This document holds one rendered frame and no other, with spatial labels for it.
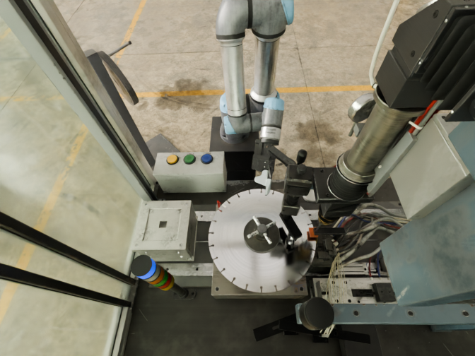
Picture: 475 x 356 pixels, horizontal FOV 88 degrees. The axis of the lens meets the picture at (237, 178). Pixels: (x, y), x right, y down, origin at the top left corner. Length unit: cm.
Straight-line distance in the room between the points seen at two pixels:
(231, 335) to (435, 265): 67
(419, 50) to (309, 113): 225
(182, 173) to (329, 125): 176
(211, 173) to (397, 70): 75
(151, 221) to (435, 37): 85
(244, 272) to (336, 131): 190
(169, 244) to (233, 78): 60
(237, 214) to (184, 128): 171
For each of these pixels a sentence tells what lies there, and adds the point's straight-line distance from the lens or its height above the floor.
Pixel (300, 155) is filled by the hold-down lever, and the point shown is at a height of 127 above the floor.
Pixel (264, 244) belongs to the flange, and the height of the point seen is 96.
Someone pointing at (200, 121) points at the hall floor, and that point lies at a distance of 248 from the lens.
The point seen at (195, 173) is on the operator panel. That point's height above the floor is 90.
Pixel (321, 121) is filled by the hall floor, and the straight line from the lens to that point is 251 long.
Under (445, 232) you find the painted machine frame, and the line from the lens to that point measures 41.
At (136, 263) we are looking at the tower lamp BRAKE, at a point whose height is 116.
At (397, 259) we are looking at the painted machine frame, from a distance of 51.
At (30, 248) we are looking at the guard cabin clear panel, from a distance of 64.
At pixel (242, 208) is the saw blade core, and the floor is 95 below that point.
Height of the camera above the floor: 169
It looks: 57 degrees down
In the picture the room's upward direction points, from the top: 4 degrees counter-clockwise
